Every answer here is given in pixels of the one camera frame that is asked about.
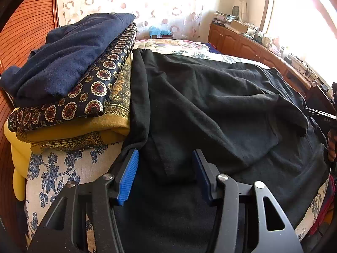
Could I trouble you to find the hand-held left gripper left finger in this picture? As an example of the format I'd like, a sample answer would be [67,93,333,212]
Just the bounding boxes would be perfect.
[26,148,139,253]

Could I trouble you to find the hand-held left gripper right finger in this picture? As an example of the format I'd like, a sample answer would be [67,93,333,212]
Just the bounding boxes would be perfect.
[192,150,304,253]

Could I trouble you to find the black printed T-shirt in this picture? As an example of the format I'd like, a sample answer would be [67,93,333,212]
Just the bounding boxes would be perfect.
[113,48,331,253]

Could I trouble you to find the person's right hand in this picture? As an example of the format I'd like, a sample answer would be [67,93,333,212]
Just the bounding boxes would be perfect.
[327,129,337,162]

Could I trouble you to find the mustard paisley-border cloth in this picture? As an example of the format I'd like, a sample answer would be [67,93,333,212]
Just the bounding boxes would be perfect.
[16,55,132,155]

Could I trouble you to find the blue floral white mat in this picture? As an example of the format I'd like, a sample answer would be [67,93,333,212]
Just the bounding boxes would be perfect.
[24,142,329,253]

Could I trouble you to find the red cloth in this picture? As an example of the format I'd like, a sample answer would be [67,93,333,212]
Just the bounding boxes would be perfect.
[309,179,336,236]

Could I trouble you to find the dark medallion-print cloth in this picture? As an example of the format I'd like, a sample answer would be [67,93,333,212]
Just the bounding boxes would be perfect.
[8,22,137,133]

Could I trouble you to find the window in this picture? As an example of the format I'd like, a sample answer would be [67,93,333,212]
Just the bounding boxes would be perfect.
[263,0,337,71]

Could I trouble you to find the light yellow blanket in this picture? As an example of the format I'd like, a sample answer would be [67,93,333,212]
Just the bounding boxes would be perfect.
[3,121,32,201]

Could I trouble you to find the wooden sideboard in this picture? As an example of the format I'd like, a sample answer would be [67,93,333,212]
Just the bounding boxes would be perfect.
[208,22,332,103]

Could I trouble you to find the open cardboard box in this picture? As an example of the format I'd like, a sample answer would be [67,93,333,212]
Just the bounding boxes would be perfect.
[230,20,252,33]

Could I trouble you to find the pink floral quilt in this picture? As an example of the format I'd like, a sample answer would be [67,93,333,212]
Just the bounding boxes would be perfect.
[134,38,269,69]

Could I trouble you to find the navy blue garment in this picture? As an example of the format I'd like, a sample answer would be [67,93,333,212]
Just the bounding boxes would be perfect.
[0,13,136,101]

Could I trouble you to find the pile of papers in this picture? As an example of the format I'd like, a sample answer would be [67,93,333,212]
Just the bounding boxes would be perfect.
[213,11,233,27]

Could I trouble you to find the sheer circle-patterned curtain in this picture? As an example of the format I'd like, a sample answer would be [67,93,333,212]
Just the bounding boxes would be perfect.
[56,0,211,40]

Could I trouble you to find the wooden slatted wardrobe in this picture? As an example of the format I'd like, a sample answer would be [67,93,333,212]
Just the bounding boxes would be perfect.
[0,0,61,245]

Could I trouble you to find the black cables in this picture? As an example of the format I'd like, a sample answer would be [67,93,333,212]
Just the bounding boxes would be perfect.
[297,63,316,81]

